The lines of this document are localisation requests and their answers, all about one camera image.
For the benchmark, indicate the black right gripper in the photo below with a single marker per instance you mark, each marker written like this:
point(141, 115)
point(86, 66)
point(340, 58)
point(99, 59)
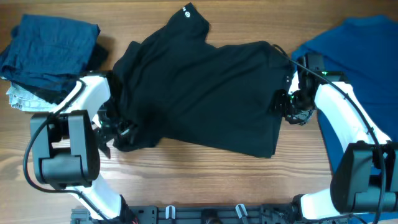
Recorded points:
point(278, 102)

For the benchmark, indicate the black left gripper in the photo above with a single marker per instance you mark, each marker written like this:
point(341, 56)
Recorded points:
point(127, 127)

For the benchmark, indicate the black t-shirt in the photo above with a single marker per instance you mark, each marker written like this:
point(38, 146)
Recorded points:
point(175, 85)

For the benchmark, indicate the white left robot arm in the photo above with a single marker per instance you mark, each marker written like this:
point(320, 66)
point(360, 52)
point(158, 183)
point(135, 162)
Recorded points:
point(63, 154)

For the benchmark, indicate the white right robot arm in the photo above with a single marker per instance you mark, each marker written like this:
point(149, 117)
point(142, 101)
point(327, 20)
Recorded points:
point(366, 178)

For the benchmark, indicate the folded black garment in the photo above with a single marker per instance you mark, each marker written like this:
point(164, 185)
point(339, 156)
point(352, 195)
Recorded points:
point(98, 57)

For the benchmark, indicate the blue t-shirt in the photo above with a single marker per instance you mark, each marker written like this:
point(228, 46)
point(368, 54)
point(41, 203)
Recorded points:
point(365, 50)

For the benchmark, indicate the folded light grey garment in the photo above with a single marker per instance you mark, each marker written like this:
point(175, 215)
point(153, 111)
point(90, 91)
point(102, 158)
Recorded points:
point(32, 99)

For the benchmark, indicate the folded navy blue garment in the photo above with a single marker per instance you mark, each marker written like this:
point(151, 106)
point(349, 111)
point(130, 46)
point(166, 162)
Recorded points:
point(48, 52)

